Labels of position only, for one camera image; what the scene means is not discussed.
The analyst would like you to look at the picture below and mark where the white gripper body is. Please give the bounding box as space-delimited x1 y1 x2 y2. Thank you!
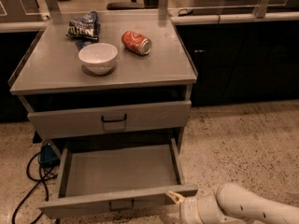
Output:
179 197 200 224

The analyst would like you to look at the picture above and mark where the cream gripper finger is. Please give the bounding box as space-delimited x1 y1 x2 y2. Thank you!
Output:
165 191 186 205

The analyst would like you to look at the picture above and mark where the grey drawer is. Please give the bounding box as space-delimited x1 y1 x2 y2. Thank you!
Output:
39 140 197 218
28 101 191 139

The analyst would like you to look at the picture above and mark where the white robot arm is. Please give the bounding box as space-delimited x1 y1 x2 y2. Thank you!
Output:
166 183 299 224

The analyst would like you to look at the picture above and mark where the grey drawer cabinet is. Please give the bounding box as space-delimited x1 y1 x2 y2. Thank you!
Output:
7 9 198 161

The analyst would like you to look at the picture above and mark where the grey top drawer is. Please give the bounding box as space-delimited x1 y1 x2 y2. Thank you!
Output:
28 101 191 139

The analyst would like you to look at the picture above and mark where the blue power box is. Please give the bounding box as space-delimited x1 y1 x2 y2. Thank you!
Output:
38 144 60 168

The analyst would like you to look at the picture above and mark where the dark counter cabinet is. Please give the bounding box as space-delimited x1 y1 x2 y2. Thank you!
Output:
177 21 299 106

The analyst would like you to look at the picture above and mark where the white ceramic bowl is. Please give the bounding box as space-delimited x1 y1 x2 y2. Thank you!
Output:
78 43 118 76

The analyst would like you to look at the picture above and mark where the red soda can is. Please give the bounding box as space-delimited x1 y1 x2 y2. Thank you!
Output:
121 31 151 56

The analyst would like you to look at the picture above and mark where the blue chip bag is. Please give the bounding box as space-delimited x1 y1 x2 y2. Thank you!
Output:
66 11 100 40

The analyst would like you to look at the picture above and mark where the black office chair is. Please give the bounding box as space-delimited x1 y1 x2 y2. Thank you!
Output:
107 0 145 10

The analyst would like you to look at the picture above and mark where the black floor cable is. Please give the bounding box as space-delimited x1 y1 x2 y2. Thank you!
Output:
10 151 59 224

